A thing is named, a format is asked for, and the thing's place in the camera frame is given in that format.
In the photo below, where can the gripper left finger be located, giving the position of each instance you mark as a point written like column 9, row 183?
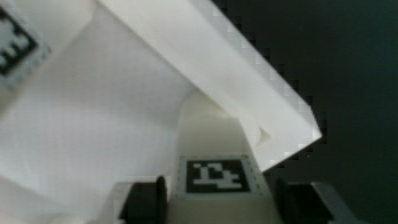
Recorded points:
column 144, row 207

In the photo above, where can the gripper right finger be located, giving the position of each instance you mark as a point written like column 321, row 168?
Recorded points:
column 311, row 204

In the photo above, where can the white desk top tray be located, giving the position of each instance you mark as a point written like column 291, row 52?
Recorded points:
column 89, row 128

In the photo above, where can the white desk leg with tag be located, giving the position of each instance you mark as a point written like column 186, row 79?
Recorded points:
column 39, row 25

